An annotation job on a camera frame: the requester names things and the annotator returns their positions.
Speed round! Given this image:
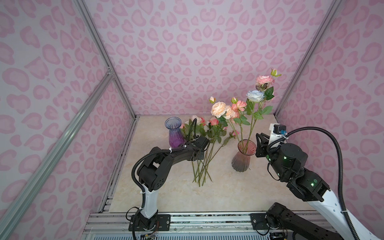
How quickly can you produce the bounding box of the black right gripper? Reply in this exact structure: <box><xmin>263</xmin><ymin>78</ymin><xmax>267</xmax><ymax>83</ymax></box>
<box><xmin>253</xmin><ymin>132</ymin><xmax>291</xmax><ymax>180</ymax></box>

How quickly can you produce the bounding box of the red grey glass vase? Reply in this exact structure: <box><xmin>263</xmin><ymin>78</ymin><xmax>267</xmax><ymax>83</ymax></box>
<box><xmin>232</xmin><ymin>140</ymin><xmax>257</xmax><ymax>172</ymax></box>

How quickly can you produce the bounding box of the white blue rose stem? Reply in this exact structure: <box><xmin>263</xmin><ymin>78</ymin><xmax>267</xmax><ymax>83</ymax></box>
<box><xmin>244</xmin><ymin>87</ymin><xmax>275</xmax><ymax>152</ymax></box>

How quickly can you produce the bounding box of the light pink rose stem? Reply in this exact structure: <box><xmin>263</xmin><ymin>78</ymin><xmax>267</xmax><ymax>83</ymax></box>
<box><xmin>251</xmin><ymin>68</ymin><xmax>283</xmax><ymax>121</ymax></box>

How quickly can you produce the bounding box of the peach rose stem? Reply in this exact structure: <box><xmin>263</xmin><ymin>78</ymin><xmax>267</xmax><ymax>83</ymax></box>
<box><xmin>207</xmin><ymin>97</ymin><xmax>236</xmax><ymax>143</ymax></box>

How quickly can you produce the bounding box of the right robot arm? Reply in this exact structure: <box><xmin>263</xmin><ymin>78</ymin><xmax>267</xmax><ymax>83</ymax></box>
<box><xmin>256</xmin><ymin>127</ymin><xmax>377</xmax><ymax>240</ymax></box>

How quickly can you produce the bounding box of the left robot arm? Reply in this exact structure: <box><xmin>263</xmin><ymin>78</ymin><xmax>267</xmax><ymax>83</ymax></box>
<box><xmin>130</xmin><ymin>136</ymin><xmax>210</xmax><ymax>231</ymax></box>

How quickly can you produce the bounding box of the purple blue glass vase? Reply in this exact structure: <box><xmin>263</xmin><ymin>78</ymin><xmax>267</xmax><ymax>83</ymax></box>
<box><xmin>165</xmin><ymin>117</ymin><xmax>185</xmax><ymax>148</ymax></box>

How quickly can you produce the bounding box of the dark pink rose stem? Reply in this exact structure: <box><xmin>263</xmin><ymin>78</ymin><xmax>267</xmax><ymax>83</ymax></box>
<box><xmin>192</xmin><ymin>117</ymin><xmax>239</xmax><ymax>187</ymax></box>

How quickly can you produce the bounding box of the cream white rose stem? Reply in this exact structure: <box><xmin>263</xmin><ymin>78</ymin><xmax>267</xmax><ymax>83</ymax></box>
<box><xmin>190</xmin><ymin>115</ymin><xmax>205</xmax><ymax>126</ymax></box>

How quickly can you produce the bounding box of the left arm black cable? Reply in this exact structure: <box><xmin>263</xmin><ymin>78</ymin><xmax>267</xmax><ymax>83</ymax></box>
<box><xmin>131</xmin><ymin>117</ymin><xmax>199</xmax><ymax>208</ymax></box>

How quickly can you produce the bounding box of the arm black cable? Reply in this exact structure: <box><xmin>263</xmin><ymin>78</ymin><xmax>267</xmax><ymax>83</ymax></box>
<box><xmin>131</xmin><ymin>117</ymin><xmax>199</xmax><ymax>208</ymax></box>
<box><xmin>266</xmin><ymin>126</ymin><xmax>361</xmax><ymax>240</ymax></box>

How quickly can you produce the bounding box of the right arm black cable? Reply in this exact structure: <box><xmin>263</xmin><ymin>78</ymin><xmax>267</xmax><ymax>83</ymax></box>
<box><xmin>266</xmin><ymin>126</ymin><xmax>361</xmax><ymax>240</ymax></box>

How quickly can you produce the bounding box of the aluminium frame post right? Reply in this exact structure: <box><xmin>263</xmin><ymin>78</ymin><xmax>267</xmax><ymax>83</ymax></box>
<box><xmin>274</xmin><ymin>0</ymin><xmax>344</xmax><ymax>119</ymax></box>

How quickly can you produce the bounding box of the aluminium frame post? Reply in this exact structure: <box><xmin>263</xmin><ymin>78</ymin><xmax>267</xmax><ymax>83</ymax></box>
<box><xmin>274</xmin><ymin>0</ymin><xmax>344</xmax><ymax>119</ymax></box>
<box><xmin>73</xmin><ymin>0</ymin><xmax>137</xmax><ymax>120</ymax></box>

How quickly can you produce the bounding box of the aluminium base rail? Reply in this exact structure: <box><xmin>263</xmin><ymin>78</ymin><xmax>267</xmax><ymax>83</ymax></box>
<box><xmin>80</xmin><ymin>209</ymin><xmax>346</xmax><ymax>240</ymax></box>

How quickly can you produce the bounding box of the aluminium frame post left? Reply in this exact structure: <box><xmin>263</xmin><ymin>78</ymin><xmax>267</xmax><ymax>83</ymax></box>
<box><xmin>73</xmin><ymin>0</ymin><xmax>137</xmax><ymax>120</ymax></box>

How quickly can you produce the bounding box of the aluminium diagonal frame bar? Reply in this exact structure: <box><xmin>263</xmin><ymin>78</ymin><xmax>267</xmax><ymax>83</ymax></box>
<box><xmin>1</xmin><ymin>73</ymin><xmax>114</xmax><ymax>240</ymax></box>

